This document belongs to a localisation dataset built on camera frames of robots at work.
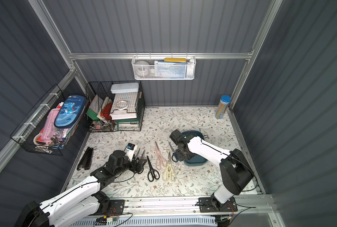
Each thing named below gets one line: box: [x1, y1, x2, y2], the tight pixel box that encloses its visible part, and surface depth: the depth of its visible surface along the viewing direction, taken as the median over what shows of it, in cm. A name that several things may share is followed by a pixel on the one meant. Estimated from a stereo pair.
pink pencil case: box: [39, 107, 67, 144], surface depth 69 cm
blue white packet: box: [154, 60, 188, 79], surface depth 88 cm
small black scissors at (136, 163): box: [132, 148, 141, 174], surface depth 74 cm
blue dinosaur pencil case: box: [53, 95, 86, 129], surface depth 71 cm
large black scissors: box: [146, 155, 160, 183], surface depth 86 cm
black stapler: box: [76, 146, 94, 171], surface depth 90 cm
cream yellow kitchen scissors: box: [161, 151, 177, 183], surface depth 86 cm
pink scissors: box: [154, 140, 168, 171], surface depth 91 cm
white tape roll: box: [134, 60, 151, 77], surface depth 88 cm
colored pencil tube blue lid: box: [215, 95, 232, 120], surface depth 104 cm
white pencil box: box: [110, 82, 140, 94], surface depth 106 cm
